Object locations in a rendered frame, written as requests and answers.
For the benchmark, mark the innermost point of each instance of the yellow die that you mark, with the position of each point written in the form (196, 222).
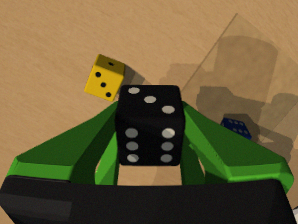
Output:
(105, 78)

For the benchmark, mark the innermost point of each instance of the blue die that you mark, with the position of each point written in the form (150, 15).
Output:
(236, 126)

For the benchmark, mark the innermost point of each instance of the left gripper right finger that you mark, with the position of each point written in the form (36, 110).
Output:
(226, 155)

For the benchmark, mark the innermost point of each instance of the black die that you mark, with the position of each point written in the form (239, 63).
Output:
(149, 124)

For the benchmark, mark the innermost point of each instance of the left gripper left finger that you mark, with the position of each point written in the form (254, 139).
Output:
(74, 154)

